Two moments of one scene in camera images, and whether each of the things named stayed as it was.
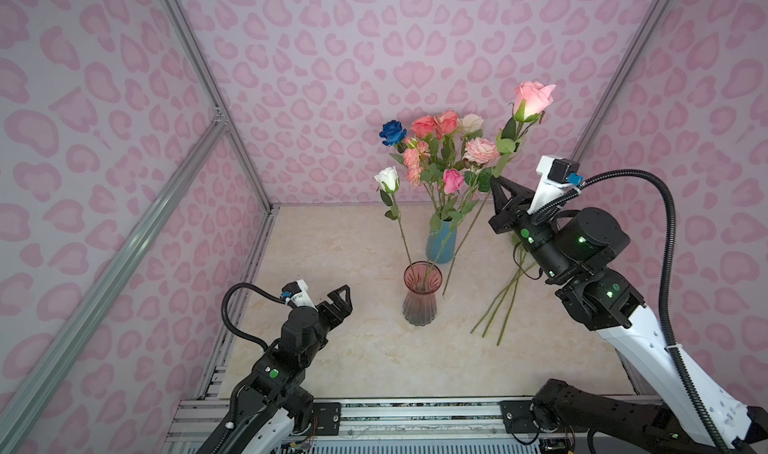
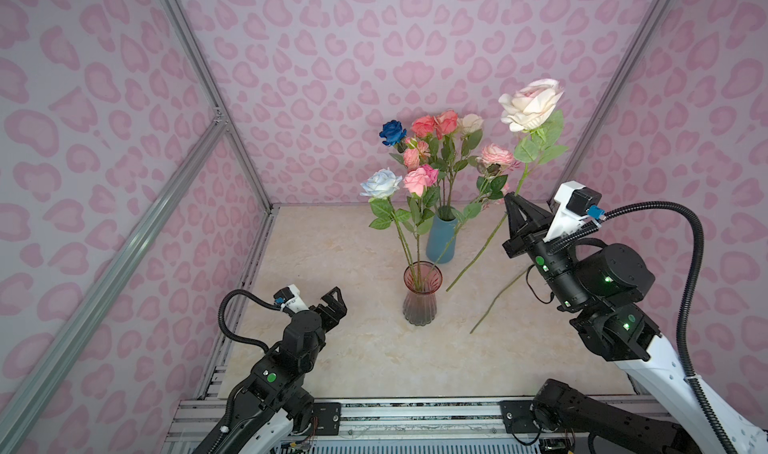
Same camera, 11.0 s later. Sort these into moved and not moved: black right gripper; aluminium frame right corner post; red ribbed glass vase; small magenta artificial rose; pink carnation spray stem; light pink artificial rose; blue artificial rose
Moved: black right gripper; light pink artificial rose; small magenta artificial rose
Not moved: red ribbed glass vase; blue artificial rose; aluminium frame right corner post; pink carnation spray stem
